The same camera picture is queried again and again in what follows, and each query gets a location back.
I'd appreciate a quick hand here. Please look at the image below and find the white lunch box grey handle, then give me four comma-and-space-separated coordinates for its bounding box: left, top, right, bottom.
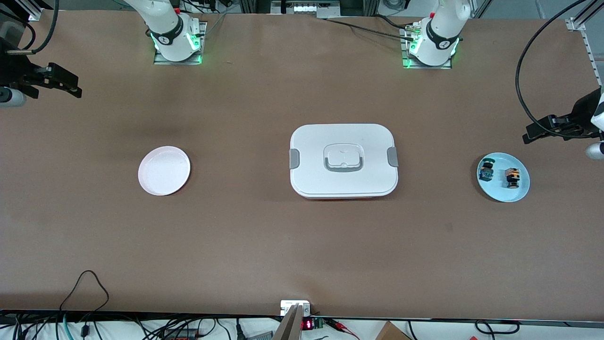
289, 124, 399, 200

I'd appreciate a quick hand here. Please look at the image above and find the light blue round plate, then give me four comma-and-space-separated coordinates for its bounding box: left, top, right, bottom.
477, 152, 530, 203

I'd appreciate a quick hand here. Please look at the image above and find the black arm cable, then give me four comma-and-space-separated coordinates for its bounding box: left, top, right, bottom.
515, 0, 604, 140
0, 0, 60, 55

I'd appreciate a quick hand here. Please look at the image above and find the brown cardboard box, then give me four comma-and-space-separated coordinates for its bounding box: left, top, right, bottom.
375, 321, 411, 340

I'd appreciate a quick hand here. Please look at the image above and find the white power strip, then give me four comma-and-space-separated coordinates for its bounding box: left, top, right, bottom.
271, 0, 340, 16

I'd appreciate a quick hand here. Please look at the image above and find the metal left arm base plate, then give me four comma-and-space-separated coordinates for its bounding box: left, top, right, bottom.
401, 21, 453, 70

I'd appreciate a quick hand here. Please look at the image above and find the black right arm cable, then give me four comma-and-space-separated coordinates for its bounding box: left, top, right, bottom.
0, 0, 60, 55

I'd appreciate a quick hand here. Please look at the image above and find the pink round plate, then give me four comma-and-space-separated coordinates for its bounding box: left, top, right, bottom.
138, 146, 191, 196

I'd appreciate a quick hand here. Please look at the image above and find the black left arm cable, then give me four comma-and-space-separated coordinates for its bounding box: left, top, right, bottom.
515, 0, 604, 140

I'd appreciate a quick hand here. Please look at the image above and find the perforated metal rail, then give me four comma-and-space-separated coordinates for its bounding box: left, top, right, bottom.
580, 29, 604, 97

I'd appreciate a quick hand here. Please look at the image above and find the red test lead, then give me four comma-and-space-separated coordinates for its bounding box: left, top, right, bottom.
328, 319, 361, 340

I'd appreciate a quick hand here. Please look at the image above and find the aluminium frame strut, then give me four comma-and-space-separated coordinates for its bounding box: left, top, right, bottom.
565, 0, 604, 32
19, 0, 55, 22

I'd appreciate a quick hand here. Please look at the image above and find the grey aluminium bar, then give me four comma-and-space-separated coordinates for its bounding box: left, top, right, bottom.
273, 305, 303, 340

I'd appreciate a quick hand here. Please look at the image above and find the thin black looped cable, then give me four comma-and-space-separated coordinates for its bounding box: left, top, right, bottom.
59, 270, 110, 315

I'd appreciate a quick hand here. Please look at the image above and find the black coiled cable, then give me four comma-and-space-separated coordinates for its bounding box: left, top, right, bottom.
474, 320, 520, 335

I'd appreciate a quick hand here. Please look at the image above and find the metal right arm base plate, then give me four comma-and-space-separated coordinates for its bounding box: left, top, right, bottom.
153, 21, 208, 65

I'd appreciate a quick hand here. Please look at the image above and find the black table cable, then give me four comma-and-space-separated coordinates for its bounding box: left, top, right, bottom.
323, 18, 413, 41
375, 14, 420, 31

